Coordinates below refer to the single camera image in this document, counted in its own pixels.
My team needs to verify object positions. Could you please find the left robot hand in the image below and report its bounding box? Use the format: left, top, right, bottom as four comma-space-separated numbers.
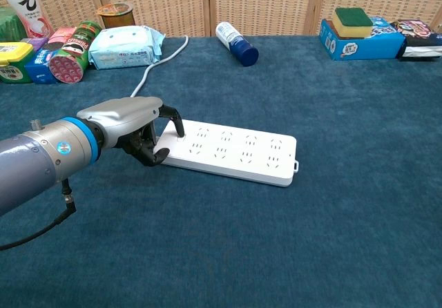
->
76, 96, 186, 168

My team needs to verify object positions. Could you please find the yellow and green sponge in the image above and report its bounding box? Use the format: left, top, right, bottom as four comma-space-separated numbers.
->
331, 7, 374, 40

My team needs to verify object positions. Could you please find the white and red bottle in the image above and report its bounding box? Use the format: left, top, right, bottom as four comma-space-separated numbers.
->
1, 0, 55, 39

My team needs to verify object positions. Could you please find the blue cardboard box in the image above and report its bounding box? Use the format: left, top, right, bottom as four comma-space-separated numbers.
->
318, 17, 407, 61

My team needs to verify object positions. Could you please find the white power cord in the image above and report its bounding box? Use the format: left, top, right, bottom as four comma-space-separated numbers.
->
129, 35, 189, 99

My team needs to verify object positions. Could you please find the black and pink snack bag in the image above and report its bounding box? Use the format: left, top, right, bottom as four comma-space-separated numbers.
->
390, 19, 442, 61

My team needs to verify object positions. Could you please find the pale blue wet wipes pack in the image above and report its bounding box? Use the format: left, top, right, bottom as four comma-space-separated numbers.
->
88, 25, 167, 70

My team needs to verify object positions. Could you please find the blue table cloth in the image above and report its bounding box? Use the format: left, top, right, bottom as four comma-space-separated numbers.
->
0, 35, 442, 308

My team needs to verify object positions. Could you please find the blue Oreo box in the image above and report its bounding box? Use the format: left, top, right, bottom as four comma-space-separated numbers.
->
23, 48, 60, 85

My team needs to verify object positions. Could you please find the woven rattan folding screen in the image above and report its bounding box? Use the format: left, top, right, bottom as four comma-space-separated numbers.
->
0, 0, 442, 39

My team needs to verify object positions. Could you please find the pink snack pack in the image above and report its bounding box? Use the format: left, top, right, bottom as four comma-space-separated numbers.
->
46, 26, 78, 46

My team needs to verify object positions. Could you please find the green Pringles can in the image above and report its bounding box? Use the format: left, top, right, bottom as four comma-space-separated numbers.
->
48, 20, 103, 85

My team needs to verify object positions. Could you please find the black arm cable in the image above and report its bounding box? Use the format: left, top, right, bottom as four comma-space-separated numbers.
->
0, 178, 77, 252

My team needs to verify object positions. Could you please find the purple snack pack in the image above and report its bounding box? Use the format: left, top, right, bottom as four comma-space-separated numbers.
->
20, 37, 49, 52

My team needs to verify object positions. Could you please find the green object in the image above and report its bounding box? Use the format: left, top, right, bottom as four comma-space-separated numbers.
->
0, 5, 28, 43

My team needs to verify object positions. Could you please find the white power strip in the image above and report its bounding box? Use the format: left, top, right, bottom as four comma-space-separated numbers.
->
153, 119, 300, 188

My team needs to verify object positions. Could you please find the brown instant noodle cup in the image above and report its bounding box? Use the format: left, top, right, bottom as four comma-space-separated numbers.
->
96, 2, 136, 30

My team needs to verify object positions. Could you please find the blue and white spray can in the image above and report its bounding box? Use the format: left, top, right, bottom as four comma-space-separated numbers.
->
215, 21, 260, 68

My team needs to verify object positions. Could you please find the yellow lidded green container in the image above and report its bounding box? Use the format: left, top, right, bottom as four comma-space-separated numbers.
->
0, 41, 35, 84

